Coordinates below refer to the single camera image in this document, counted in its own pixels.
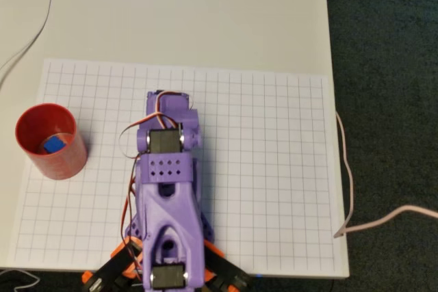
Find red cup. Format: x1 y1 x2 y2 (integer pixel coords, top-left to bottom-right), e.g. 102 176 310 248
14 103 88 181

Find black orange table clamp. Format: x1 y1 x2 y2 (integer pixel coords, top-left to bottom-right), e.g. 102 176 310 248
201 239 251 292
81 237 144 292

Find red white black servo wires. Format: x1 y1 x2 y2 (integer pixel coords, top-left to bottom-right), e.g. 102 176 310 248
118 90 194 279

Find blue brick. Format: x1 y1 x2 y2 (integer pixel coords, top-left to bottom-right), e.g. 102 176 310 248
42 137 66 155

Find white grid paper sheet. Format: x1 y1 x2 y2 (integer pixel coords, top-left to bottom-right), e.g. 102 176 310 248
5 58 338 272

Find pink cable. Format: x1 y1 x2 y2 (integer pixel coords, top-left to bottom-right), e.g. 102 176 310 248
324 0 438 239

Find thin white floor cable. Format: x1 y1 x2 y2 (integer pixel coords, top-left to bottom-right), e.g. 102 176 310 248
0 269 41 290

